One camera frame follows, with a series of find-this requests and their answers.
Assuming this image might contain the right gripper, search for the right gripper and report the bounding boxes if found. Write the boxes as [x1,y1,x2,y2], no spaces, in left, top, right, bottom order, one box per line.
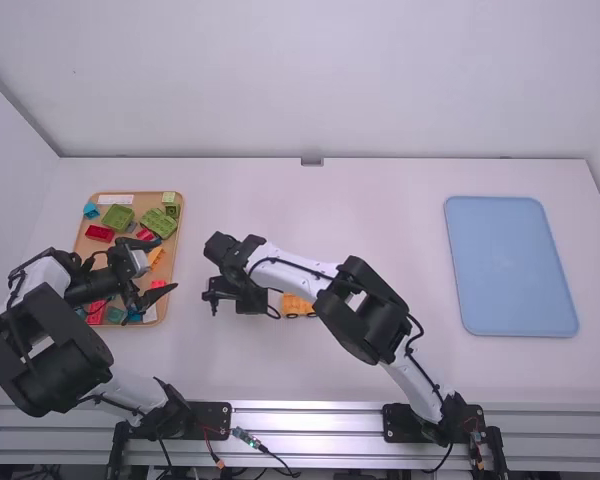
[202,276,270,317]

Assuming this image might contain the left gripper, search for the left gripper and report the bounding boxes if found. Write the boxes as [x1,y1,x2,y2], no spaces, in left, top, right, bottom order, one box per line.
[107,237,180,314]

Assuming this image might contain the yellow toy car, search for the yellow toy car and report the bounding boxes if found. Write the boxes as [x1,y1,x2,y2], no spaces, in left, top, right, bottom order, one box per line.
[279,293,319,320]

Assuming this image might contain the tan tray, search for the tan tray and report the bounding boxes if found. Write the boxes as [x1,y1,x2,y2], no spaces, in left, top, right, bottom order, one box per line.
[73,190,185,328]

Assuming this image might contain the silver rails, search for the silver rails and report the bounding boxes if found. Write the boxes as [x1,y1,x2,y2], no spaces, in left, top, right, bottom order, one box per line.
[0,399,600,474]

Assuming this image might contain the blue mat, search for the blue mat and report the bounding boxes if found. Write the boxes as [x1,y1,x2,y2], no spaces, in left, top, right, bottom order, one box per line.
[443,195,580,338]

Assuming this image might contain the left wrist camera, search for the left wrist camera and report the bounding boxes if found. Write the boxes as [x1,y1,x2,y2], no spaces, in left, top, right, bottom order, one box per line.
[128,248,154,279]

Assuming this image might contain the black cable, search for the black cable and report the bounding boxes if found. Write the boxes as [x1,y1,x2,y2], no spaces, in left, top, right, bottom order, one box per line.
[402,302,426,362]
[77,251,111,274]

